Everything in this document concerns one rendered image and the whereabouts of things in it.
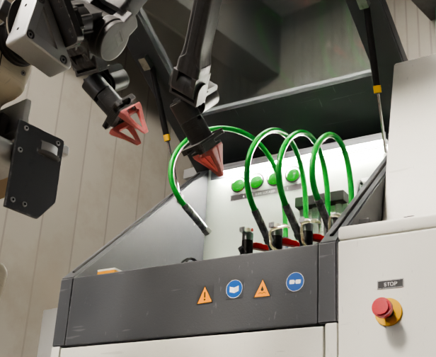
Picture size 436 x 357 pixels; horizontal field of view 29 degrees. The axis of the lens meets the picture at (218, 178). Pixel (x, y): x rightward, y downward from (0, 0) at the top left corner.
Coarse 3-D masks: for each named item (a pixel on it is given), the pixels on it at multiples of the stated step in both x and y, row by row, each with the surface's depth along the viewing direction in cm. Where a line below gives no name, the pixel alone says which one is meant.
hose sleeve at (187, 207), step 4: (188, 204) 204; (184, 208) 203; (188, 208) 203; (192, 208) 204; (188, 212) 204; (192, 212) 204; (192, 216) 204; (196, 216) 204; (196, 220) 204; (200, 220) 204; (196, 224) 205; (200, 224) 204; (204, 224) 205; (200, 228) 205; (204, 228) 205
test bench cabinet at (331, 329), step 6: (330, 324) 154; (336, 324) 154; (330, 330) 154; (336, 330) 153; (330, 336) 153; (336, 336) 153; (330, 342) 153; (336, 342) 152; (54, 348) 188; (60, 348) 187; (330, 348) 153; (336, 348) 152; (54, 354) 187; (330, 354) 152; (336, 354) 152
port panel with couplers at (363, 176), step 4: (364, 168) 226; (368, 168) 225; (372, 168) 224; (376, 168) 224; (360, 172) 226; (364, 172) 225; (368, 172) 224; (372, 172) 224; (360, 176) 225; (364, 176) 225; (368, 176) 224; (364, 180) 224; (360, 188) 224
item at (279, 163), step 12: (300, 132) 200; (288, 144) 193; (276, 168) 187; (324, 168) 210; (276, 180) 186; (324, 180) 210; (324, 192) 210; (288, 204) 187; (288, 216) 188; (324, 228) 206
